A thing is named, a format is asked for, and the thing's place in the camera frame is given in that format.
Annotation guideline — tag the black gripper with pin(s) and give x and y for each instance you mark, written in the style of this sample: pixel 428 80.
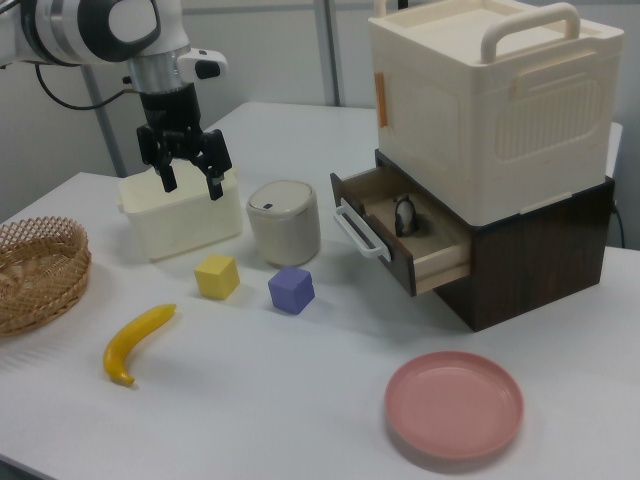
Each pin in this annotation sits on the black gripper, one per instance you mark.
pixel 170 112

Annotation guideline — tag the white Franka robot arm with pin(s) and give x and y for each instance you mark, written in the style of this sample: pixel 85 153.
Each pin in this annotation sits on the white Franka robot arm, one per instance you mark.
pixel 75 30

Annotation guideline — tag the dark wood drawer cabinet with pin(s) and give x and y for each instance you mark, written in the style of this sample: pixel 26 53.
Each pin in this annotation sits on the dark wood drawer cabinet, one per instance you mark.
pixel 530 272

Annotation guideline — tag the cream open plastic bin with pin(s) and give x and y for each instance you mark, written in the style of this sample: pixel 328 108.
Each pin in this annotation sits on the cream open plastic bin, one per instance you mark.
pixel 182 215

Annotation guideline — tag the beige small lidded trash can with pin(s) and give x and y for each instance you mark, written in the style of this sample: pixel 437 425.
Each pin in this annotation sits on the beige small lidded trash can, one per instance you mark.
pixel 285 222

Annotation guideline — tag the yellow cube block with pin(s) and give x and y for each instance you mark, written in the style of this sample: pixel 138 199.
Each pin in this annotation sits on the yellow cube block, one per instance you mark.
pixel 216 276

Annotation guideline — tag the purple cube block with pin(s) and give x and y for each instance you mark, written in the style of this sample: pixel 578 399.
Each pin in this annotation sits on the purple cube block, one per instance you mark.
pixel 291 291

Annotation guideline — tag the yellow toy banana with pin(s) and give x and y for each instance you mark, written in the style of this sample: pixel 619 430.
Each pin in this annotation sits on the yellow toy banana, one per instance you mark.
pixel 131 344

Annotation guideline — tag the woven wicker basket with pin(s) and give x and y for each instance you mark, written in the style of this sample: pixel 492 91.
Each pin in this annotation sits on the woven wicker basket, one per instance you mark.
pixel 37 272

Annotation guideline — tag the black white penguin figurine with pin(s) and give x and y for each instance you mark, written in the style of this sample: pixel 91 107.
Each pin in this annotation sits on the black white penguin figurine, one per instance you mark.
pixel 406 216

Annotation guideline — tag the pink round plate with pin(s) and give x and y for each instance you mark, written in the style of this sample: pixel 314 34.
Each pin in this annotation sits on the pink round plate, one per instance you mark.
pixel 452 411

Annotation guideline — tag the grey metal frame post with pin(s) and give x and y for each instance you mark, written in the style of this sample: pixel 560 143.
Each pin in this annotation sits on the grey metal frame post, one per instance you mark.
pixel 327 50

